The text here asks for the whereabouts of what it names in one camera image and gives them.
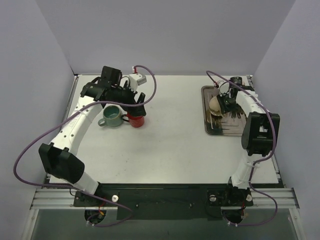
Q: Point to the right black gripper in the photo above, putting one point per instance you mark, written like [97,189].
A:
[228,104]

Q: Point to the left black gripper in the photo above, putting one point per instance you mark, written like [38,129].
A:
[135,101]

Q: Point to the red mug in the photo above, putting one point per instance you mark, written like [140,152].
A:
[134,121]

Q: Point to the green speckled mug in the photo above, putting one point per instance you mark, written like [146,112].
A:
[112,117]

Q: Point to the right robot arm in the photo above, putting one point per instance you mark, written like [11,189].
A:
[260,132]

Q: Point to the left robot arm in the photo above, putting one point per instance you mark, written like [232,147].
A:
[59,156]

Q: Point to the beige round mug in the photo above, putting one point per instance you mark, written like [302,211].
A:
[215,108]

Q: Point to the metal tray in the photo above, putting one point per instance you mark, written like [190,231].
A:
[232,124]

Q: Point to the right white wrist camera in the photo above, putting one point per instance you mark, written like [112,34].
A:
[223,88]

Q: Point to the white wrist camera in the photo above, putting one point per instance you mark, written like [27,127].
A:
[223,88]
[135,80]

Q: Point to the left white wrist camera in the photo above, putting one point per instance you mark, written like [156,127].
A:
[135,80]

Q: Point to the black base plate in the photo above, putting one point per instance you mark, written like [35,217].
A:
[165,201]

